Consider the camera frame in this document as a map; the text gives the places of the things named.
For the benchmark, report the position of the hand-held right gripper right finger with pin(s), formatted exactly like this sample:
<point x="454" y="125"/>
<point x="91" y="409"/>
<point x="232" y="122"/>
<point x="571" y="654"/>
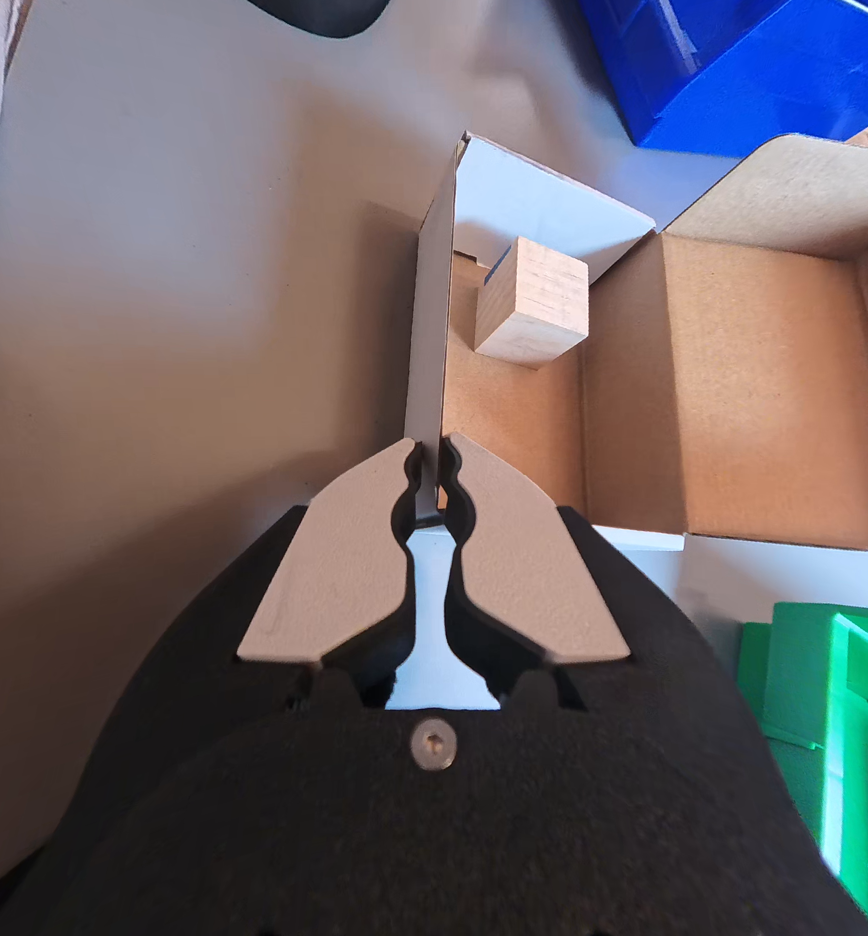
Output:
<point x="529" y="563"/>

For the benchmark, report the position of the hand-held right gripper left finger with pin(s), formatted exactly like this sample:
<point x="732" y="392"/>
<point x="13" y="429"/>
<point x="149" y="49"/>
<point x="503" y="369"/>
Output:
<point x="331" y="563"/>

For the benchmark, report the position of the cardboard box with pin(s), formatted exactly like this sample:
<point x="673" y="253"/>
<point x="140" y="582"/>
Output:
<point x="697" y="380"/>

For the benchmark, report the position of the plain wooden cube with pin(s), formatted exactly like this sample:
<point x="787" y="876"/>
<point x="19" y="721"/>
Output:
<point x="522" y="314"/>

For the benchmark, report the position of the green plastic bin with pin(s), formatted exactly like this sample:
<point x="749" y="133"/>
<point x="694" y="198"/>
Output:
<point x="822" y="695"/>

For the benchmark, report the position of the blue plastic bin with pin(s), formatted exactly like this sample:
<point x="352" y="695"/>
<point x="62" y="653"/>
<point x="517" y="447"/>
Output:
<point x="756" y="66"/>

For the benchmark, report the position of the black object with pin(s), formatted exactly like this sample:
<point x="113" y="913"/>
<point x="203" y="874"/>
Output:
<point x="309" y="13"/>

